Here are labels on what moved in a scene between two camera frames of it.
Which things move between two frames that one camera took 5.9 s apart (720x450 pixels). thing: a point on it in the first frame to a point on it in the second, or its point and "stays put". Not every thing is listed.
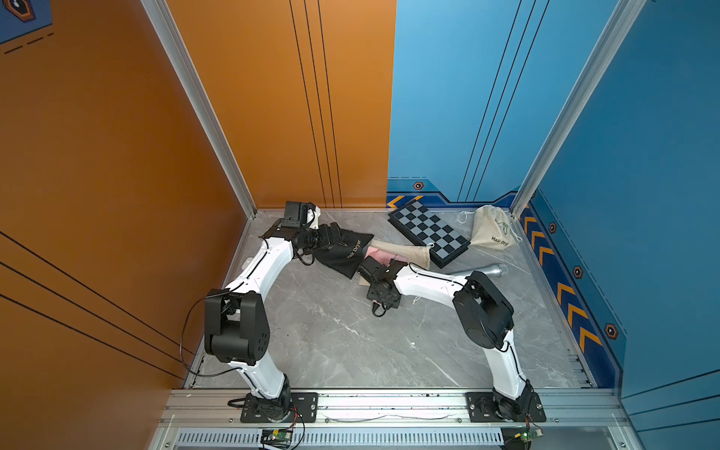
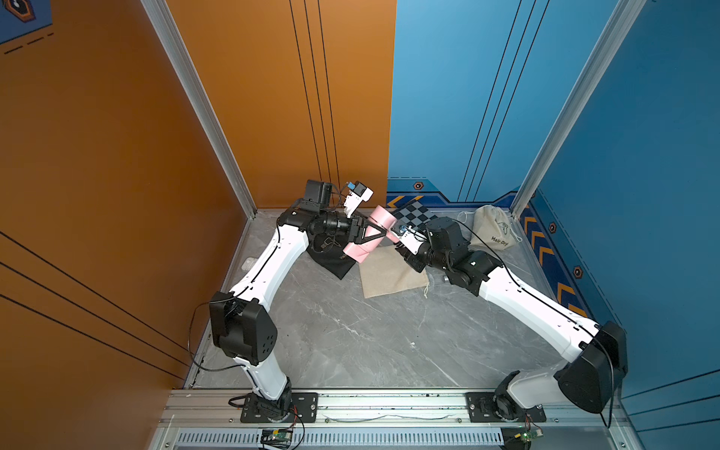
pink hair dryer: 383,256 to 385,219
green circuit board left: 281,438 stays put
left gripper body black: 319,238 to 352,224
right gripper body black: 377,296 to 425,256
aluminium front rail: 388,411 stays put
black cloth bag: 345,257 stays put
